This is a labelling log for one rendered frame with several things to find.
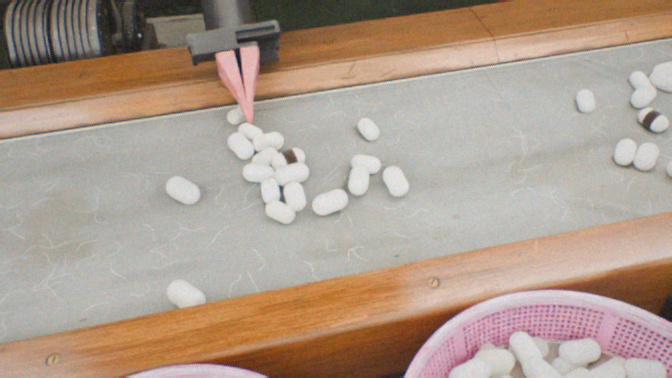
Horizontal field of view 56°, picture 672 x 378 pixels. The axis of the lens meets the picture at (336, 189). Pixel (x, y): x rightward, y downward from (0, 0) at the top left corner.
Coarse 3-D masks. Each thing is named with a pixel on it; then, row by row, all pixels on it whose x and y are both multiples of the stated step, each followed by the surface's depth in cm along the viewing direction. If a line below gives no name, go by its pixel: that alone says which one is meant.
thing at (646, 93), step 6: (648, 84) 73; (636, 90) 73; (642, 90) 72; (648, 90) 72; (654, 90) 73; (636, 96) 72; (642, 96) 72; (648, 96) 72; (654, 96) 73; (636, 102) 72; (642, 102) 72; (648, 102) 72
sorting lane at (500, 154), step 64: (512, 64) 80; (576, 64) 80; (640, 64) 80; (128, 128) 73; (192, 128) 72; (320, 128) 72; (384, 128) 72; (448, 128) 71; (512, 128) 71; (576, 128) 71; (640, 128) 70; (0, 192) 65; (64, 192) 65; (128, 192) 65; (256, 192) 64; (320, 192) 64; (384, 192) 64; (448, 192) 64; (512, 192) 63; (576, 192) 63; (640, 192) 63; (0, 256) 59; (64, 256) 59; (128, 256) 58; (192, 256) 58; (256, 256) 58; (320, 256) 58; (384, 256) 58; (0, 320) 54; (64, 320) 53
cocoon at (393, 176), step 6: (390, 168) 63; (396, 168) 63; (384, 174) 64; (390, 174) 63; (396, 174) 63; (402, 174) 63; (384, 180) 64; (390, 180) 63; (396, 180) 62; (402, 180) 62; (390, 186) 62; (396, 186) 62; (402, 186) 62; (408, 186) 63; (396, 192) 62; (402, 192) 62
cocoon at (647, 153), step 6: (642, 144) 66; (648, 144) 65; (654, 144) 65; (642, 150) 65; (648, 150) 65; (654, 150) 65; (636, 156) 65; (642, 156) 64; (648, 156) 64; (654, 156) 64; (636, 162) 65; (642, 162) 64; (648, 162) 64; (654, 162) 64; (642, 168) 65; (648, 168) 64
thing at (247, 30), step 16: (208, 0) 70; (224, 0) 69; (240, 0) 70; (208, 16) 70; (224, 16) 69; (240, 16) 69; (208, 32) 68; (224, 32) 68; (240, 32) 69; (256, 32) 69; (272, 32) 70
